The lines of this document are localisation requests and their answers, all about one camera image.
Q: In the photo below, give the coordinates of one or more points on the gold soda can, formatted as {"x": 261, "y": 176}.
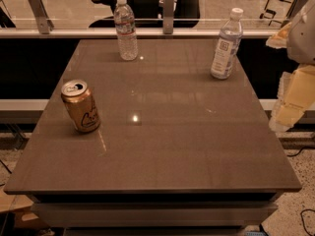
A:
{"x": 80, "y": 104}

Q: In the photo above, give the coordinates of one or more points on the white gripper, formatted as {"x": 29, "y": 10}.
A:
{"x": 302, "y": 38}

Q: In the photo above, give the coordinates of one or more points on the grey table with drawers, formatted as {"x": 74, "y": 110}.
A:
{"x": 175, "y": 149}

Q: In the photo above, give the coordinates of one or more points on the right metal railing bracket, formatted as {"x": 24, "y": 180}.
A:
{"x": 293, "y": 10}

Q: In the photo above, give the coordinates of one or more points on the cardboard box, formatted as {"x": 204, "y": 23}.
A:
{"x": 20, "y": 207}

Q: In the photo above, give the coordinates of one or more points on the middle metal railing bracket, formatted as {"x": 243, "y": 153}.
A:
{"x": 168, "y": 6}

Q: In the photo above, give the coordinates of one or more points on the black office chair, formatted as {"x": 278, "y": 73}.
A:
{"x": 147, "y": 13}

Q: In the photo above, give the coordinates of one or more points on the left metal railing bracket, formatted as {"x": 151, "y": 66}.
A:
{"x": 43, "y": 22}

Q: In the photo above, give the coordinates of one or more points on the clear water bottle red label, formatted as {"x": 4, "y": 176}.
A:
{"x": 126, "y": 30}

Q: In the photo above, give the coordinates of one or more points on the metal railing bracket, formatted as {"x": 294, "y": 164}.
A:
{"x": 293, "y": 10}
{"x": 168, "y": 6}
{"x": 43, "y": 22}

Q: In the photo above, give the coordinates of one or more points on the blue label plastic bottle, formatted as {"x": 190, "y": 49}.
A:
{"x": 227, "y": 46}

